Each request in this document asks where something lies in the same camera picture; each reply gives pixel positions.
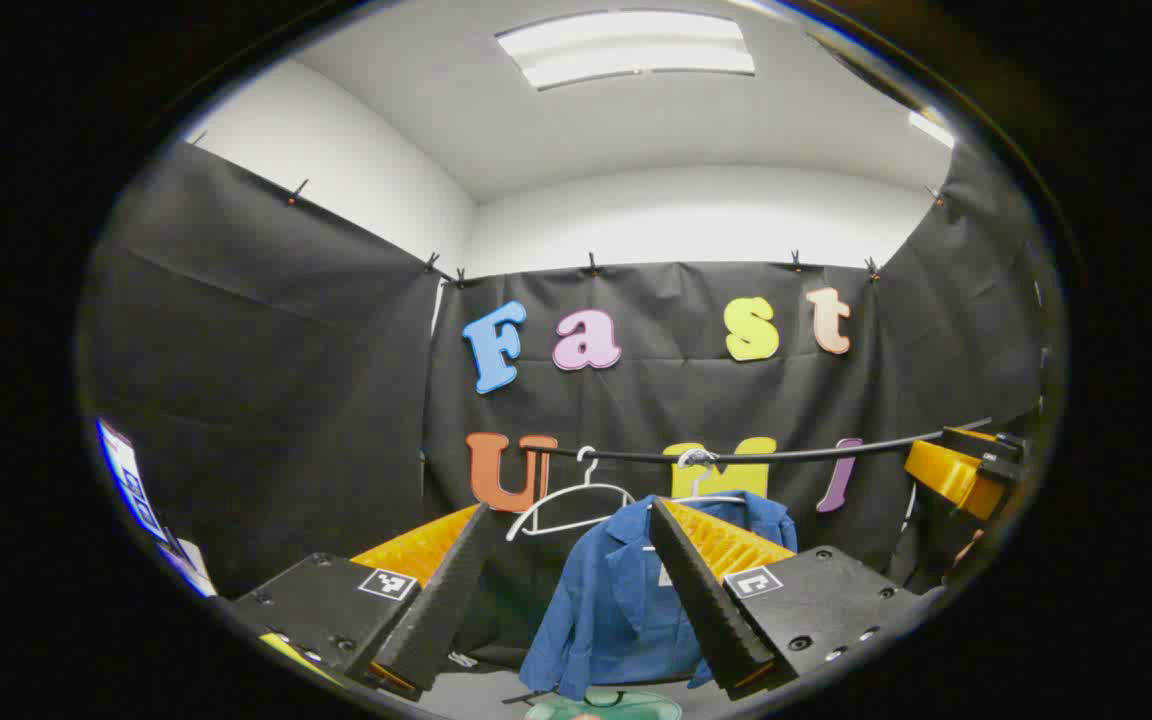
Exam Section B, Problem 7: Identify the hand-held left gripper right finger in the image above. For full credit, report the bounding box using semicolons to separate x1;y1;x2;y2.
648;496;929;702

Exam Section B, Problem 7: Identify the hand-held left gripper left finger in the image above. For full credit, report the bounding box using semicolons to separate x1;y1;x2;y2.
234;503;493;701

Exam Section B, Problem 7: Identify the blue jacket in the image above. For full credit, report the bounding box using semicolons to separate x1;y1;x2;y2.
519;490;799;701

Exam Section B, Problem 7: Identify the green laundry hamper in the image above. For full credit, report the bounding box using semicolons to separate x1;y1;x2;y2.
524;686;684;720

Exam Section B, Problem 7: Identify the white clothes hanger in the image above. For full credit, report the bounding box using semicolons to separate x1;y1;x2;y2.
671;449;749;506
506;445;637;542

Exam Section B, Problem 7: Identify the black clothes rack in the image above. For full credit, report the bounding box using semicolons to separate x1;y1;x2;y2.
501;418;995;707

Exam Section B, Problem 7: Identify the black backdrop cloth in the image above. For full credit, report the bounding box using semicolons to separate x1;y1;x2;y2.
81;140;1052;681

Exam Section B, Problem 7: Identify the white printed board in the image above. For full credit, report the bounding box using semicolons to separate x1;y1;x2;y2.
96;418;219;599

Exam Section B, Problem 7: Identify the small ceiling light panel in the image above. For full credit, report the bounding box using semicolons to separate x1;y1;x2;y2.
906;109;957;150

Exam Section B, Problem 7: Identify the large ceiling light panel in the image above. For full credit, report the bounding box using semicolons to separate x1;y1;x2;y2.
495;9;757;92

